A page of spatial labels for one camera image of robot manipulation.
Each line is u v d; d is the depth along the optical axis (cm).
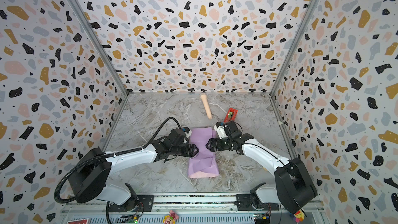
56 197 37
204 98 117
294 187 42
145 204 73
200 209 73
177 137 67
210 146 76
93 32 86
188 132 81
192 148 78
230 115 100
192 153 77
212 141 76
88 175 43
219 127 80
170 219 67
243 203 74
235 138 66
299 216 70
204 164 77
